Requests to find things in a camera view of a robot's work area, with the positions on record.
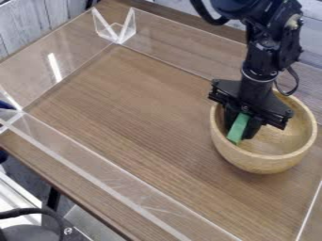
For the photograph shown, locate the green rectangular block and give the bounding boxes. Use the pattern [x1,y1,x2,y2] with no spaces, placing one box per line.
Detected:
[226,113,250,145]

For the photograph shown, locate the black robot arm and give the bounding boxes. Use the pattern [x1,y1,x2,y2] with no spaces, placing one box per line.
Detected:
[190,0,303,143]

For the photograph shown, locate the light wooden bowl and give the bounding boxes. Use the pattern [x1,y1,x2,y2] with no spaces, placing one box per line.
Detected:
[210,94,318,174]

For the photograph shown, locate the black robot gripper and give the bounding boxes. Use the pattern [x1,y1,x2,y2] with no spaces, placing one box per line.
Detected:
[208,79,293,139]

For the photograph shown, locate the black cable loop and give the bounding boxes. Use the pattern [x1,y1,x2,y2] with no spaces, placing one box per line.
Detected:
[0,207,68,241]

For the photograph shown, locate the blue object at left edge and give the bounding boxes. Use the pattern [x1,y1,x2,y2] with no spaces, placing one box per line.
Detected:
[0,100,16,110]

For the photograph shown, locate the black table leg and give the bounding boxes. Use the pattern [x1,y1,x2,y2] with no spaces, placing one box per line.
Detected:
[47,187,60,211]

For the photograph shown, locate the clear acrylic enclosure walls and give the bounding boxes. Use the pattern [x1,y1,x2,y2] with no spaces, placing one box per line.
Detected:
[0,0,322,241]

